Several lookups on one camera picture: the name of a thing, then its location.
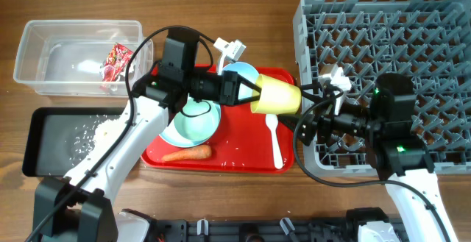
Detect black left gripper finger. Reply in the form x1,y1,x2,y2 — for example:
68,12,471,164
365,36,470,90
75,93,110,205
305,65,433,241
235,95,261,105
237,75,261,91

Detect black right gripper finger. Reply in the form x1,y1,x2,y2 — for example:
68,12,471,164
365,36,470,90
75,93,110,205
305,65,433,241
277,114,301,132
300,82,331,101

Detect light blue bowl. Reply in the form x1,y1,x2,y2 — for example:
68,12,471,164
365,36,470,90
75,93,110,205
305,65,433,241
221,62,259,84

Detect yellow plastic cup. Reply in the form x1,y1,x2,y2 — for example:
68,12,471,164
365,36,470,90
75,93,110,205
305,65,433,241
250,74,302,115

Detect green bowl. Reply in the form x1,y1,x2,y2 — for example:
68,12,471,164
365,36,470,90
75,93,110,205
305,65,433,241
172,99,221,143

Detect red snack wrapper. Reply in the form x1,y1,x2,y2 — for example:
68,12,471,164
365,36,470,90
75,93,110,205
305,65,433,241
100,43,134,82

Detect grey dishwasher rack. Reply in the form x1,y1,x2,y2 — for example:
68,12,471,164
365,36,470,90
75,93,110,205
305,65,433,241
293,0,470,174

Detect black waste tray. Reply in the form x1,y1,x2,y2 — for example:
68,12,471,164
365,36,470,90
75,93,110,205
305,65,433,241
22,107,124,177

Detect white plastic spoon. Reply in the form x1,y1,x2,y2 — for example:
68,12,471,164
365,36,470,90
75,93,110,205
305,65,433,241
265,114,283,169

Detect red serving tray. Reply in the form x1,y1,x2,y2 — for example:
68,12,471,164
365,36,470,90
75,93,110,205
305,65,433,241
141,63,296,174

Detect crumpled white tissue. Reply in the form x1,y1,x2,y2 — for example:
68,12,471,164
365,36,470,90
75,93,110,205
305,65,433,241
102,56,137,90

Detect light blue plate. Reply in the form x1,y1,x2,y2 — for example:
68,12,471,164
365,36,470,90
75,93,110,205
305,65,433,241
160,122,206,148

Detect orange carrot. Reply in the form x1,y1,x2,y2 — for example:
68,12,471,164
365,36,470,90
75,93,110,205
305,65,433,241
161,145,212,162

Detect rice and peanut shells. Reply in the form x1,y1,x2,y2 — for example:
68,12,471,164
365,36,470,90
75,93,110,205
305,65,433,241
69,114,118,163

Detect clear plastic bin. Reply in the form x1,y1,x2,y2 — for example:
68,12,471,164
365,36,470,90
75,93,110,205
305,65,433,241
13,20,144,97

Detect black mounting rail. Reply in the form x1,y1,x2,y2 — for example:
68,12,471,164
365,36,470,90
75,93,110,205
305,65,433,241
121,208,409,242

